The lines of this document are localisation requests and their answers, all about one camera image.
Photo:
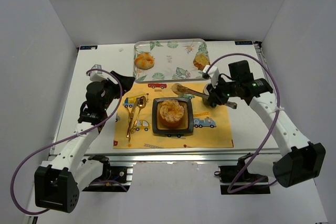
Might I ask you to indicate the dark square plate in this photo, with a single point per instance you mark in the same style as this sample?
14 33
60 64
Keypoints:
186 126

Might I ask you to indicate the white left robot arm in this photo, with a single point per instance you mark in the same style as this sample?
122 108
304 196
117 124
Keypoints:
58 185

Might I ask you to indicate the orange glazed donut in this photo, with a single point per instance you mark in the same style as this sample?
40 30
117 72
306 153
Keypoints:
144 61

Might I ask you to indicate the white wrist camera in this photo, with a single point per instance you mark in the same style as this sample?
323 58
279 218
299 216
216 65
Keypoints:
212 73
96 75

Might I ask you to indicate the green and white mug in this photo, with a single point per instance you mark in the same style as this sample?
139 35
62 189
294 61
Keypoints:
205 100

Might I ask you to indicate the yellow vehicle-print placemat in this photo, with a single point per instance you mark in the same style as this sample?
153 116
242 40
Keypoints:
211 125

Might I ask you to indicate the gold spoon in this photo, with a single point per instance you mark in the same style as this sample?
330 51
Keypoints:
139 108

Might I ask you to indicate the sliced cake wedge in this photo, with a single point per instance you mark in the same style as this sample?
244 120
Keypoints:
200 61

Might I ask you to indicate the aluminium table frame rail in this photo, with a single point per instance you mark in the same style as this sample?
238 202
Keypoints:
260 55

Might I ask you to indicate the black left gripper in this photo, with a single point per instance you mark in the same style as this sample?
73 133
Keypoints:
115 85

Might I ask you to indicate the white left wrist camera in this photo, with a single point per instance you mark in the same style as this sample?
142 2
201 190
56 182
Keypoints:
96 75

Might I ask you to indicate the large sugar-topped round bread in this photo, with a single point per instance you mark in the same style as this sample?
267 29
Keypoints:
171 113

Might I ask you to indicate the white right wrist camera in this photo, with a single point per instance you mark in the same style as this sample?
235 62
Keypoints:
212 73

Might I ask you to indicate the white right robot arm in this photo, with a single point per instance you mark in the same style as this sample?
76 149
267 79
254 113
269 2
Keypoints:
300 160

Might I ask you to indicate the gold fork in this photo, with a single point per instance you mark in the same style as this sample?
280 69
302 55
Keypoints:
130 119

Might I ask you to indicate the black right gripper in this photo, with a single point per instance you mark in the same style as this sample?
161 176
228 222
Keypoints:
217 95

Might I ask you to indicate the leaf-patterned white tray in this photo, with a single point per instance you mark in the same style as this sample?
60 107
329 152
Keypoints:
173 60

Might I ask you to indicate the small round bun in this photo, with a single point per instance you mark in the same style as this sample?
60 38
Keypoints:
179 89

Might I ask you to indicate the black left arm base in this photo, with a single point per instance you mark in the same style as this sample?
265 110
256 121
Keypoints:
97 174

